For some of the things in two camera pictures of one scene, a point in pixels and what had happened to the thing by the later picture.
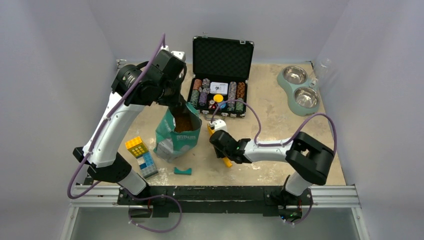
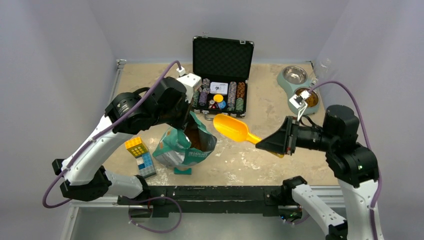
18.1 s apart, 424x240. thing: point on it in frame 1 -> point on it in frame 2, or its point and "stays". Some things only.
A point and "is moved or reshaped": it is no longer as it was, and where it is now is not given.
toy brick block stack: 147,165 stays
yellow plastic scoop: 226,160 -> 235,129
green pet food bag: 176,135 is moved or reshaped
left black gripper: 174,100 -> 181,123
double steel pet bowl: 303,91 stays
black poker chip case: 221,68 stays
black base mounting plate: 267,199 stays
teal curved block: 188,172 stays
